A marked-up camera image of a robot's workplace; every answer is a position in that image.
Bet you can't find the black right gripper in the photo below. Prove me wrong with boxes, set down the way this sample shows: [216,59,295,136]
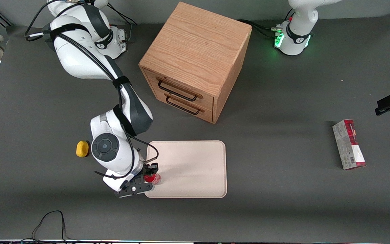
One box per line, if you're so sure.
[140,163,159,182]

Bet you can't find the small red coke bottle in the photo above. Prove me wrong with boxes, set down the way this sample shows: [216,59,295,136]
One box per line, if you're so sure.
[144,173,162,185]

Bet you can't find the beige rectangular tray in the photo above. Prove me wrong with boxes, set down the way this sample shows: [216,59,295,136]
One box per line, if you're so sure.
[144,140,228,199]

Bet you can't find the red tartan carton box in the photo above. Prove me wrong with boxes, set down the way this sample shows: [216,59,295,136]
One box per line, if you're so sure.
[332,119,367,170]

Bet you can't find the yellow lemon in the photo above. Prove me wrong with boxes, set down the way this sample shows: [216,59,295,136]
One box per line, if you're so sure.
[76,140,90,158]

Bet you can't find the wooden drawer front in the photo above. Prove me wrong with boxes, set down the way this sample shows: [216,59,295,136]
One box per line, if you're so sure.
[152,88,215,122]
[144,69,215,111]

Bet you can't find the wooden two-drawer cabinet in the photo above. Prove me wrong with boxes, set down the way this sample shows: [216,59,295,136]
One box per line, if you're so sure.
[138,2,252,124]

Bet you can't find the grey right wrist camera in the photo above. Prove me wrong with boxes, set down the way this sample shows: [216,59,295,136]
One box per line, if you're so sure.
[115,182,155,198]

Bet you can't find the black wire drawer handle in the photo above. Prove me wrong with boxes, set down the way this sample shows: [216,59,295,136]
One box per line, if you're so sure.
[165,95,205,116]
[156,78,203,102]

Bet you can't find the black looped table cable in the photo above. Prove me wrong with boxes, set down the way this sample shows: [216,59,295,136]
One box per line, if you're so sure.
[31,210,82,243]

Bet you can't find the black cable along right arm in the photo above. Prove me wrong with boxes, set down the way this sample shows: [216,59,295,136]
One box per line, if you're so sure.
[24,0,160,180]

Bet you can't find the black left arm base cables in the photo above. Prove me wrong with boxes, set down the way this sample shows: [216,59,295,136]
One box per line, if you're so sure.
[237,19,282,38]

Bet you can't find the black arm base cables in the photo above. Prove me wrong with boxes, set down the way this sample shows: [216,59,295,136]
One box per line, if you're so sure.
[237,19,282,38]
[108,3,138,43]

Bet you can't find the black right arm base cables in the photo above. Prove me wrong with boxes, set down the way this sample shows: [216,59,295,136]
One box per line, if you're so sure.
[108,3,138,43]

